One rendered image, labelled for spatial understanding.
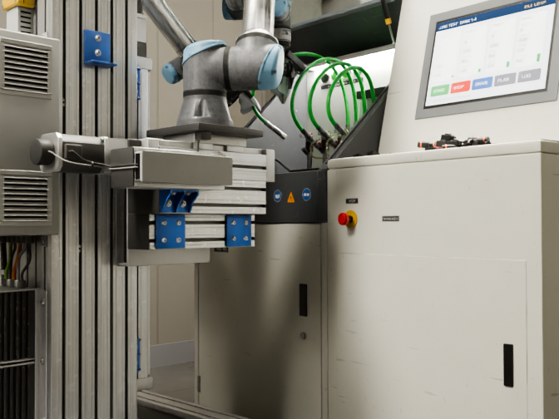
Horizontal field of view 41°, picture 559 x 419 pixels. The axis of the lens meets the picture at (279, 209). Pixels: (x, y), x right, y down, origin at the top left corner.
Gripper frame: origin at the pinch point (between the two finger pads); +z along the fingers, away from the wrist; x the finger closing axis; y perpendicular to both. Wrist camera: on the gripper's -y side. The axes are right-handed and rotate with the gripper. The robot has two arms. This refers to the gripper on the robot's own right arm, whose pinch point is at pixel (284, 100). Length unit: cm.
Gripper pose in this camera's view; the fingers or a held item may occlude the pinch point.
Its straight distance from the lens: 264.5
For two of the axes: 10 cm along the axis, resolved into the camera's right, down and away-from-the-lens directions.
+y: -7.5, -0.1, -6.6
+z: 0.0, 10.0, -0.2
